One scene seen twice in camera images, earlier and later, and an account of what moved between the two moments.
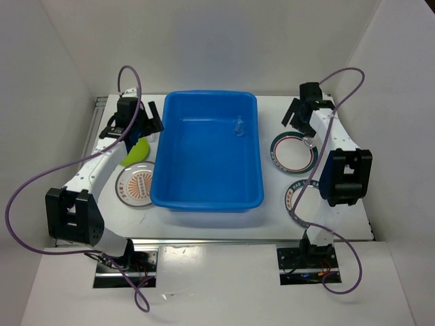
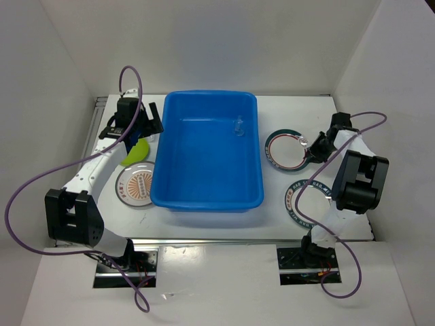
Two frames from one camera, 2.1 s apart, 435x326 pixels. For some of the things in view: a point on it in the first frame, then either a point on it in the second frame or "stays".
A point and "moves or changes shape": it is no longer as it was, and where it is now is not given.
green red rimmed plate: x=289 y=153 moves or changes shape
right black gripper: x=306 y=129 to x=317 y=156
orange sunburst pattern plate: x=133 y=183 stays
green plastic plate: x=138 y=151 stays
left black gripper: x=153 y=125 stays
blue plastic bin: x=207 y=155 stays
